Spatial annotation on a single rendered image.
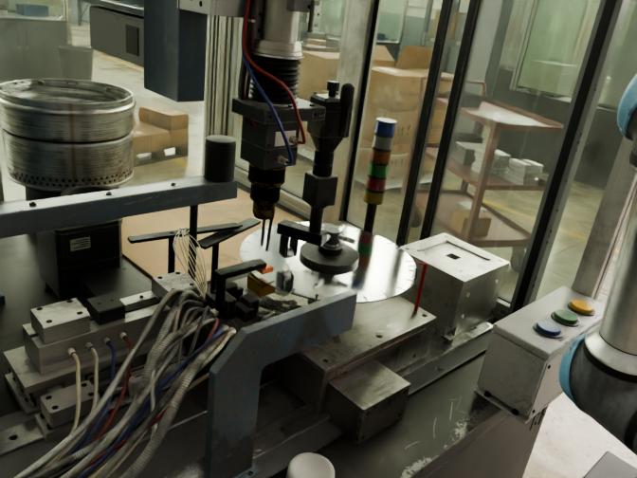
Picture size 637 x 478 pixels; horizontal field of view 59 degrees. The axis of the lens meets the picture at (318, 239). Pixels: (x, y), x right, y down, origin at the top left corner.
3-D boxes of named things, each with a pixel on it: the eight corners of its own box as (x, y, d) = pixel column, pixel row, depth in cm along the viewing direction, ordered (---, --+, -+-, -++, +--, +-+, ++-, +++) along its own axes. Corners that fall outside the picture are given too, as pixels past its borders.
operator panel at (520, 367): (543, 344, 124) (563, 284, 118) (591, 370, 117) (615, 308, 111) (473, 391, 105) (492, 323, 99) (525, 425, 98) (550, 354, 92)
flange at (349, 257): (289, 259, 101) (291, 247, 100) (312, 239, 111) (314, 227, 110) (347, 276, 98) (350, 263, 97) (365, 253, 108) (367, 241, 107)
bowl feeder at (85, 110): (107, 198, 170) (103, 78, 156) (155, 236, 150) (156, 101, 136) (-6, 215, 150) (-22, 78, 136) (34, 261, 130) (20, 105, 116)
